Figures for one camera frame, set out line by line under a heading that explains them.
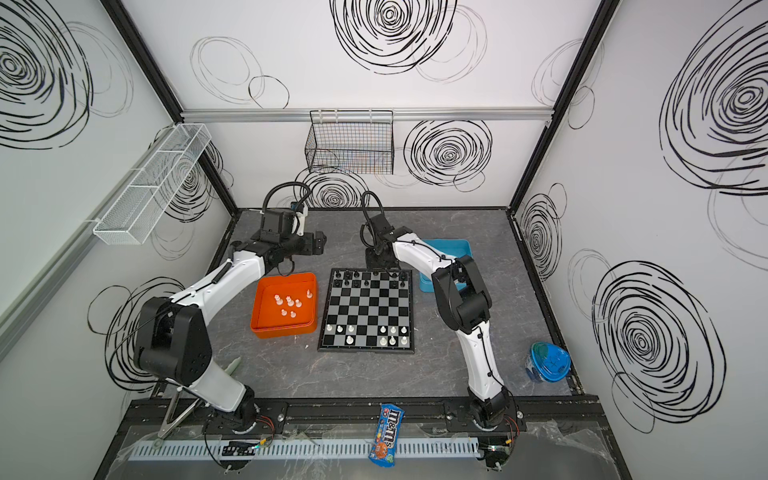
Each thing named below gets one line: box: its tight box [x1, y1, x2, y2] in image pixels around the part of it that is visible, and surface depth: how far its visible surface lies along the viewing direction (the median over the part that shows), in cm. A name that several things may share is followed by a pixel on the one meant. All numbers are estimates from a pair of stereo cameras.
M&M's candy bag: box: [368, 404, 405, 468], surface depth 72 cm
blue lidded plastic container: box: [525, 342, 571, 383], surface depth 75 cm
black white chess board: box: [317, 268, 415, 354], surface depth 93 cm
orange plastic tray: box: [250, 273, 318, 339], surface depth 93 cm
